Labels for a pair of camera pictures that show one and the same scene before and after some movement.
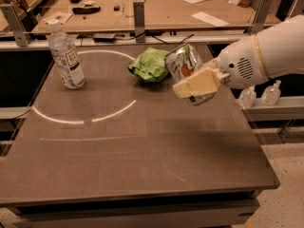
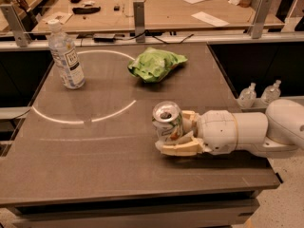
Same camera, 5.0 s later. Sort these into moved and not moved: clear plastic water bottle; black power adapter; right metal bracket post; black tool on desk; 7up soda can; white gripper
Moved: white gripper; 7up soda can
Not moved: black power adapter; right metal bracket post; black tool on desk; clear plastic water bottle
